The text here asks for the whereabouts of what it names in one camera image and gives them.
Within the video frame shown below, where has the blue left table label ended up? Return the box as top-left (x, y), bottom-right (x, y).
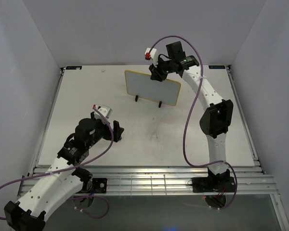
top-left (66, 66), bottom-right (82, 70)

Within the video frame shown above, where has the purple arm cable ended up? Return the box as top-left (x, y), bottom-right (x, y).
top-left (150, 35), bottom-right (238, 210)
top-left (0, 107), bottom-right (115, 221)

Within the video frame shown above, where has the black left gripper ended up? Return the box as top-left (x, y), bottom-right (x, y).
top-left (86, 112), bottom-right (124, 148)

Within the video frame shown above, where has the yellow framed whiteboard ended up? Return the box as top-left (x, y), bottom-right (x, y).
top-left (124, 70), bottom-right (181, 106)

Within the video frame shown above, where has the blue table label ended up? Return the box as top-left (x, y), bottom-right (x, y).
top-left (208, 65), bottom-right (225, 69)
top-left (66, 66), bottom-right (82, 70)

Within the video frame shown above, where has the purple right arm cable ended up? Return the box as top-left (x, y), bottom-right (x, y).
top-left (150, 35), bottom-right (238, 210)

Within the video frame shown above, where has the aluminium frame rail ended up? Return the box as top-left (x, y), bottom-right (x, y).
top-left (88, 165), bottom-right (278, 196)

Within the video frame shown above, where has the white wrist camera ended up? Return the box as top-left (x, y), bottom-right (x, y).
top-left (91, 104), bottom-right (112, 124)
top-left (144, 48), bottom-right (159, 67)

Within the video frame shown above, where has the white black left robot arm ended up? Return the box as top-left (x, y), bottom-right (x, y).
top-left (4, 118), bottom-right (124, 231)

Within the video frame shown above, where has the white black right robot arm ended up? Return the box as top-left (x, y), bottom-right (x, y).
top-left (144, 41), bottom-right (235, 193)

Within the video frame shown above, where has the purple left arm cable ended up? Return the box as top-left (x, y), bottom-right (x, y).
top-left (0, 107), bottom-right (115, 221)

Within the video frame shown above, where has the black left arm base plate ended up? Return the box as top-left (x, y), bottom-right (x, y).
top-left (81, 178), bottom-right (107, 194)

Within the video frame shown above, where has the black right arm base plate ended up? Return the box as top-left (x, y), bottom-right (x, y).
top-left (187, 177), bottom-right (236, 193)

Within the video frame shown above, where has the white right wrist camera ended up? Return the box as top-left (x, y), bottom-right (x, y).
top-left (144, 48), bottom-right (159, 67)

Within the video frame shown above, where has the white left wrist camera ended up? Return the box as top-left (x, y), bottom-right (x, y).
top-left (91, 104), bottom-right (112, 124)

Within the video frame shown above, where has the black metal whiteboard stand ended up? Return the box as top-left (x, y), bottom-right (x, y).
top-left (134, 95), bottom-right (162, 108)

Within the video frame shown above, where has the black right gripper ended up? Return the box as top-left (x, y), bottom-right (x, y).
top-left (149, 56), bottom-right (174, 82)

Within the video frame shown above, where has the blue right table label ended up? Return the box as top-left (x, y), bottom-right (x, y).
top-left (208, 65), bottom-right (225, 69)

